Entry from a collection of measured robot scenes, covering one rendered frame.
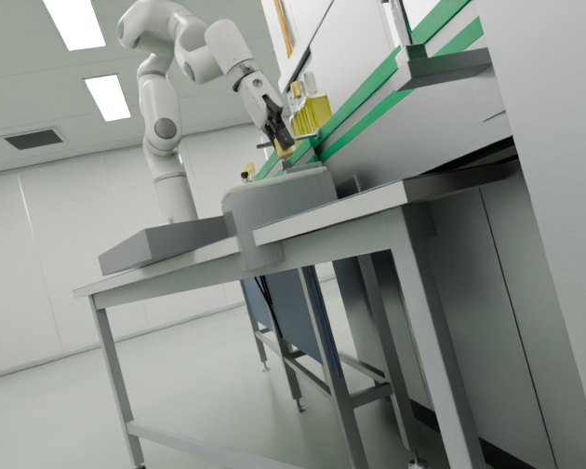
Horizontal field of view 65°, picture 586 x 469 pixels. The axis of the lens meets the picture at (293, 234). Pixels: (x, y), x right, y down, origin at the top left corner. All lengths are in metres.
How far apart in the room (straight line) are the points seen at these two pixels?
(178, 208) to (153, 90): 0.32
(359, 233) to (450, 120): 0.23
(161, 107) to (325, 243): 0.65
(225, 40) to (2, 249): 6.63
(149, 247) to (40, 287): 6.30
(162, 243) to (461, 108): 0.70
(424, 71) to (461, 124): 0.14
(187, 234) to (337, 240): 0.42
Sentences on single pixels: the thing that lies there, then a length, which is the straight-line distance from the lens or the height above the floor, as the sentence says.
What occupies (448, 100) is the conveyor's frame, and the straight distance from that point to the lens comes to 0.68.
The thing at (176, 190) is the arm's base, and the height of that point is 0.93.
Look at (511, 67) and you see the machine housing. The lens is 0.34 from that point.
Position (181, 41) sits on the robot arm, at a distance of 1.21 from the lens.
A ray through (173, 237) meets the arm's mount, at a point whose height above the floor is 0.79.
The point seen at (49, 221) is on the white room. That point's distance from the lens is 7.34.
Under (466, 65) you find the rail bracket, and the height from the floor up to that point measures 0.84.
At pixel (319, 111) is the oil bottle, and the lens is 1.27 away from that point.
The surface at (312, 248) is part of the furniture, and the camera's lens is 0.86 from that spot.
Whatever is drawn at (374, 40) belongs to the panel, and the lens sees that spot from 1.23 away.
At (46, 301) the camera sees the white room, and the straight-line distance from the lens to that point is 7.31.
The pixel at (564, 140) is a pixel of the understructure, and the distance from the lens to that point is 0.32.
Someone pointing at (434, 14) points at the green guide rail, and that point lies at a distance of 0.72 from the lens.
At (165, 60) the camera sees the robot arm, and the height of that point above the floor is 1.30.
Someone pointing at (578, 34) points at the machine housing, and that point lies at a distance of 0.30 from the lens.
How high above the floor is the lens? 0.70
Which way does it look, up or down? 1 degrees up
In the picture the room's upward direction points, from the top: 15 degrees counter-clockwise
